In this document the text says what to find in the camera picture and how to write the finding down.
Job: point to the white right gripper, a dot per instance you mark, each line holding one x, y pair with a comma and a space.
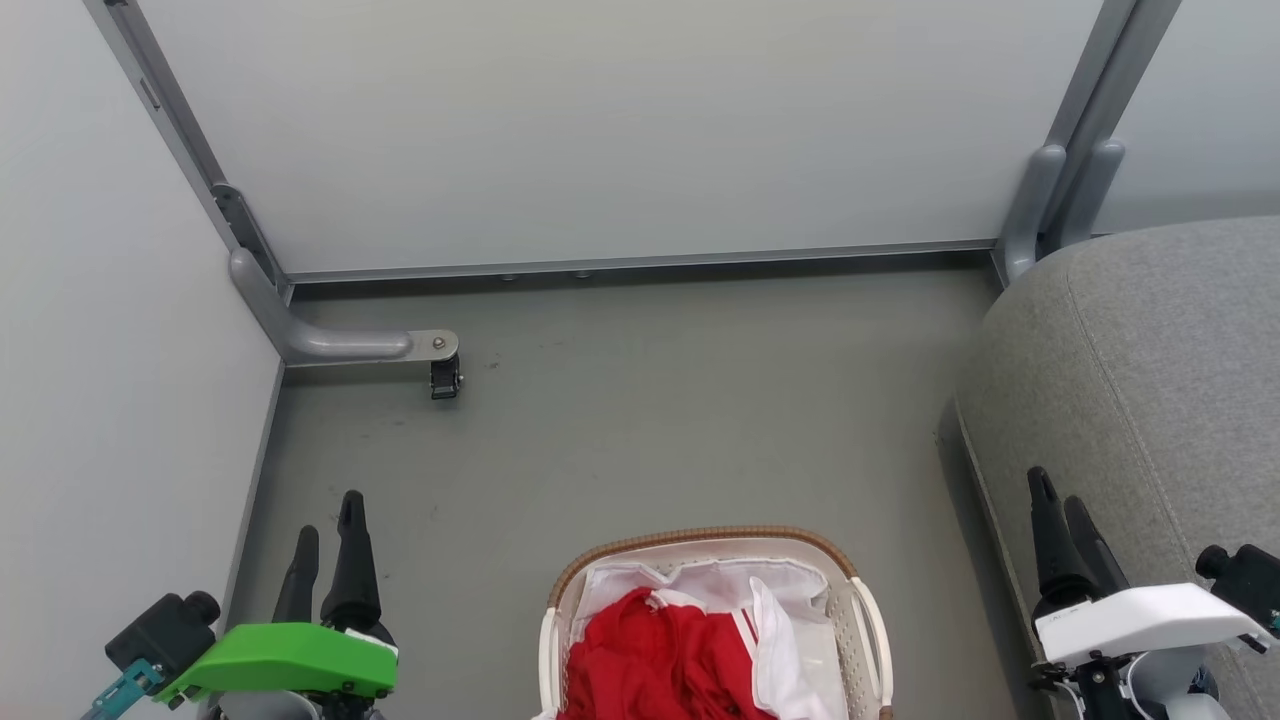
1140, 618

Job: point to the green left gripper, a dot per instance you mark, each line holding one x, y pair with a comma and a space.
290, 660

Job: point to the red garment with white trim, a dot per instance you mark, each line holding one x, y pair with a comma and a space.
650, 660

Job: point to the grey fabric sofa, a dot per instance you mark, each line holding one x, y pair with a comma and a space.
1150, 400

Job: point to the white laundry basket brown rim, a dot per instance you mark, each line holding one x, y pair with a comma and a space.
870, 620

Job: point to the black caster wheel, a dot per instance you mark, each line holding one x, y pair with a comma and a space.
445, 378

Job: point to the white basket liner cloth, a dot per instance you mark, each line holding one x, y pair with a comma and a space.
800, 650

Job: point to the grey tube partition foot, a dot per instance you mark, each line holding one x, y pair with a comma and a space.
1030, 210
1095, 190

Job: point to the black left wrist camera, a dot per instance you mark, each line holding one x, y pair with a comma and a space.
165, 632

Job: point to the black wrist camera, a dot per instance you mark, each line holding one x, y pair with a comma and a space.
1250, 580
165, 632

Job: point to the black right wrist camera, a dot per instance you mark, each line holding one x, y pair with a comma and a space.
1250, 580

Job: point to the grey partition foot bracket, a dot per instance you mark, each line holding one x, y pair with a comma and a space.
330, 342

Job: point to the grey partition bottom rail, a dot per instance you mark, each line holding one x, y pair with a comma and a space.
640, 262

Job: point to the grey partition post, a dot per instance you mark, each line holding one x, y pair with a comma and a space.
1095, 90
170, 110

